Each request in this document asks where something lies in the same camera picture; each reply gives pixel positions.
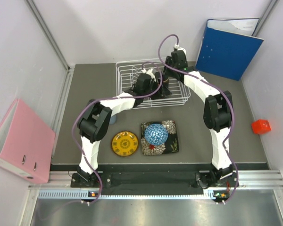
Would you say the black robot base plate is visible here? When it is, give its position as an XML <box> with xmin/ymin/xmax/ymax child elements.
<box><xmin>70</xmin><ymin>170</ymin><xmax>227</xmax><ymax>189</ymax></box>

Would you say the light blue cup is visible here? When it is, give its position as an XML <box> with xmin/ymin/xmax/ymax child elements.
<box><xmin>109</xmin><ymin>115</ymin><xmax>117</xmax><ymax>125</ymax></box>

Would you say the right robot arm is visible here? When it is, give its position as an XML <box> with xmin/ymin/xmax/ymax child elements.
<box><xmin>164</xmin><ymin>48</ymin><xmax>233</xmax><ymax>189</ymax></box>

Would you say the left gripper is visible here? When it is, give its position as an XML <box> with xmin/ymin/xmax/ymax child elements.
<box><xmin>142</xmin><ymin>78</ymin><xmax>172</xmax><ymax>100</ymax></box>

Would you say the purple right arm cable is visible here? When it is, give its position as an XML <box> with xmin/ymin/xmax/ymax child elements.
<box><xmin>158</xmin><ymin>34</ymin><xmax>239</xmax><ymax>204</ymax></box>

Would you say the white slotted cable duct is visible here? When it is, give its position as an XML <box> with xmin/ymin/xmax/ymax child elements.
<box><xmin>37</xmin><ymin>189</ymin><xmax>229</xmax><ymax>200</ymax></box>

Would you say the black floral square plate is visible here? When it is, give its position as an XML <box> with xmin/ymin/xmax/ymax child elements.
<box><xmin>140</xmin><ymin>120</ymin><xmax>179</xmax><ymax>156</ymax></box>

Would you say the yellow patterned round plate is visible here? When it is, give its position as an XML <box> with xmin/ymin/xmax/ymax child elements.
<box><xmin>111</xmin><ymin>131</ymin><xmax>139</xmax><ymax>157</ymax></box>

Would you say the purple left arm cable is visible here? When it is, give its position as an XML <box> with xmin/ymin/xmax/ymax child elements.
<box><xmin>72</xmin><ymin>61</ymin><xmax>162</xmax><ymax>205</ymax></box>

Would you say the red cube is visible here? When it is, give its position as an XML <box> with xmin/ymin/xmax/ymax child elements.
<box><xmin>251</xmin><ymin>119</ymin><xmax>271</xmax><ymax>135</ymax></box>

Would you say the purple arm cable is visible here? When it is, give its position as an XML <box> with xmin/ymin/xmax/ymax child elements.
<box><xmin>72</xmin><ymin>61</ymin><xmax>162</xmax><ymax>205</ymax></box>
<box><xmin>158</xmin><ymin>34</ymin><xmax>239</xmax><ymax>204</ymax></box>

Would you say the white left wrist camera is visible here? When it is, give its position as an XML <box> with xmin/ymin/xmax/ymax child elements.
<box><xmin>141</xmin><ymin>68</ymin><xmax>156</xmax><ymax>79</ymax></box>

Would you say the blue ring binder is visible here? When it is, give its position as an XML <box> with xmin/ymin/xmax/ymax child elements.
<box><xmin>196</xmin><ymin>18</ymin><xmax>264</xmax><ymax>81</ymax></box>

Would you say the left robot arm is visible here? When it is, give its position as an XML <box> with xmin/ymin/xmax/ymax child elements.
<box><xmin>73</xmin><ymin>69</ymin><xmax>170</xmax><ymax>187</ymax></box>

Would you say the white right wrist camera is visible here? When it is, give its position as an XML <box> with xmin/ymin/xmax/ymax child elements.
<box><xmin>174</xmin><ymin>44</ymin><xmax>186</xmax><ymax>54</ymax></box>

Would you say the blue triangle pattern bowl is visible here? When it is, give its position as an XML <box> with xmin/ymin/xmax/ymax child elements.
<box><xmin>144</xmin><ymin>124</ymin><xmax>168</xmax><ymax>145</ymax></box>

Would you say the black decorated mug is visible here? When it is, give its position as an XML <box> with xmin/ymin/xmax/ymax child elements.
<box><xmin>162</xmin><ymin>74</ymin><xmax>169</xmax><ymax>89</ymax></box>

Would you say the white wire dish rack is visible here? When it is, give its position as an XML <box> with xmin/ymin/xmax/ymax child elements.
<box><xmin>116</xmin><ymin>58</ymin><xmax>191</xmax><ymax>109</ymax></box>

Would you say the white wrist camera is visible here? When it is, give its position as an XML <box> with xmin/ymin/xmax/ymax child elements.
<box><xmin>174</xmin><ymin>44</ymin><xmax>186</xmax><ymax>54</ymax></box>
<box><xmin>141</xmin><ymin>68</ymin><xmax>156</xmax><ymax>79</ymax></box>

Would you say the pink ring binder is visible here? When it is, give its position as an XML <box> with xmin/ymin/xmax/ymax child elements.
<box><xmin>0</xmin><ymin>98</ymin><xmax>56</xmax><ymax>184</ymax></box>

